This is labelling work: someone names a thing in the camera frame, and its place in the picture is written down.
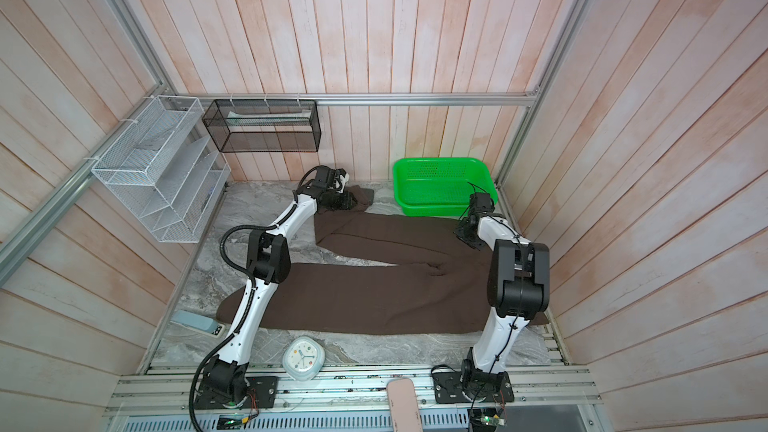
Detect white wire mesh shelf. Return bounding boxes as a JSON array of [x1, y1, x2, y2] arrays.
[[92, 96, 231, 244]]

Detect white alarm clock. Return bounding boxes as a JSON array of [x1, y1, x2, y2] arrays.
[[282, 336, 326, 382]]

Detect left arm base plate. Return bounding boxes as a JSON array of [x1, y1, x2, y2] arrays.
[[192, 376, 278, 410]]

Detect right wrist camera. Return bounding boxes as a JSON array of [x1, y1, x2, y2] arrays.
[[469, 192, 495, 217]]

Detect brown trousers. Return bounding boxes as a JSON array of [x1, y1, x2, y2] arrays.
[[215, 185, 550, 337]]

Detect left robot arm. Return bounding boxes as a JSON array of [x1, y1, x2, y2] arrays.
[[189, 169, 352, 408]]

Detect black wire mesh basket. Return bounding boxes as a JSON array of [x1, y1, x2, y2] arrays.
[[202, 98, 322, 153]]

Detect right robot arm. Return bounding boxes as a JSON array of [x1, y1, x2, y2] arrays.
[[456, 215, 550, 400]]

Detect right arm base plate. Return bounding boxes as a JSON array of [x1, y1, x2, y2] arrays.
[[431, 370, 515, 404]]

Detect pink flat device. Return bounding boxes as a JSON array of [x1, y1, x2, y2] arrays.
[[386, 378, 423, 432]]

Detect green plastic basket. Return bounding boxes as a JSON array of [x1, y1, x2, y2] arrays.
[[392, 157, 498, 217]]

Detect black corrugated cable hose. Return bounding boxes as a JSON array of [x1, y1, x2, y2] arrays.
[[187, 224, 271, 432]]

